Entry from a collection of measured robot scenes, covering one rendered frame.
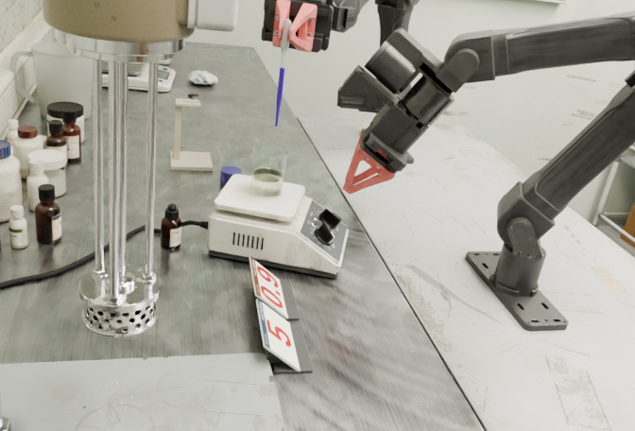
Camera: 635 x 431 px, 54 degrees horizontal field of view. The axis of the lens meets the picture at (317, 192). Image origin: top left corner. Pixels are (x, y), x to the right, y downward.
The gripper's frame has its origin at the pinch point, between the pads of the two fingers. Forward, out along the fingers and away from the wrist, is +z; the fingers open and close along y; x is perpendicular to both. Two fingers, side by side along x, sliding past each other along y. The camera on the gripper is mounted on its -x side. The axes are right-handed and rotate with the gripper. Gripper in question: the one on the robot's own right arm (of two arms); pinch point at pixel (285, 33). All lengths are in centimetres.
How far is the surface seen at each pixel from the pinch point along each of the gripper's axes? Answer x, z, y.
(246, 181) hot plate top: 24.0, -2.4, -4.3
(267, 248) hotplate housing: 29.3, 7.8, 2.0
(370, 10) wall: 17, -158, 4
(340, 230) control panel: 29.4, -2.0, 11.6
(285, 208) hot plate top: 24.0, 4.7, 3.5
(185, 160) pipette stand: 32.1, -24.6, -21.5
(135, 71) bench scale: 29, -67, -50
